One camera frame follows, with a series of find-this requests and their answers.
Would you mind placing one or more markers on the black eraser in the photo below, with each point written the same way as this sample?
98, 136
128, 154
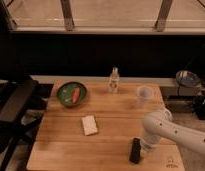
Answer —
135, 151

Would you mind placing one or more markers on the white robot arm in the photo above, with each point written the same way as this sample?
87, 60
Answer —
159, 124

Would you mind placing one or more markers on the orange carrot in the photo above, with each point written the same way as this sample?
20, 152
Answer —
76, 94

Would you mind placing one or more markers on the black office chair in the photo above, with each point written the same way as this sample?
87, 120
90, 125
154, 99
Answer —
11, 128

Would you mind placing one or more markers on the white sponge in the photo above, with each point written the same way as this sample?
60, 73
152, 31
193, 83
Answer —
89, 125

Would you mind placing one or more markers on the clear glass bottle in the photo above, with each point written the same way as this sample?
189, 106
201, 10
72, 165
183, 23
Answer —
114, 80

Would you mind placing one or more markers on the green bowl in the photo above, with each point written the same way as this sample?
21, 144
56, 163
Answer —
65, 92

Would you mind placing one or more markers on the clear plastic cup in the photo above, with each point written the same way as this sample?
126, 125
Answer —
144, 95

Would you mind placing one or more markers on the round grey dish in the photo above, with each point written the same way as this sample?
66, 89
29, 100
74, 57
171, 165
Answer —
187, 78

